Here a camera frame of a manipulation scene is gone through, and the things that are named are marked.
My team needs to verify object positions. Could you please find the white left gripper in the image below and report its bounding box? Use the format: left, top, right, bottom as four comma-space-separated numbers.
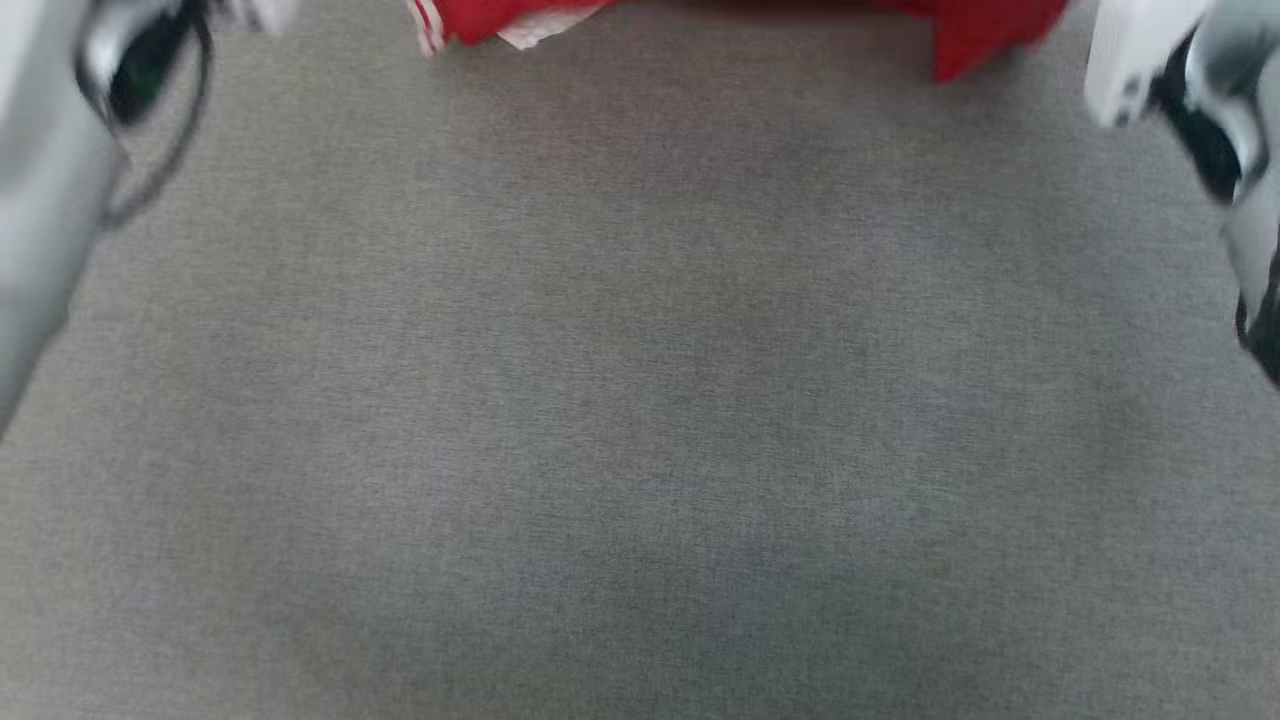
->
212, 0, 303, 37

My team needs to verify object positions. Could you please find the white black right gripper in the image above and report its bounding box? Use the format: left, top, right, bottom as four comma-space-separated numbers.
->
1083, 0, 1213, 130

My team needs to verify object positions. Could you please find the red and white garment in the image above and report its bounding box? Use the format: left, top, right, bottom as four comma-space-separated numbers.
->
405, 0, 1071, 85

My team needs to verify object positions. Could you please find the grey fabric sofa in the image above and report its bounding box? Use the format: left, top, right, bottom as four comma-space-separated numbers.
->
0, 0, 1280, 720

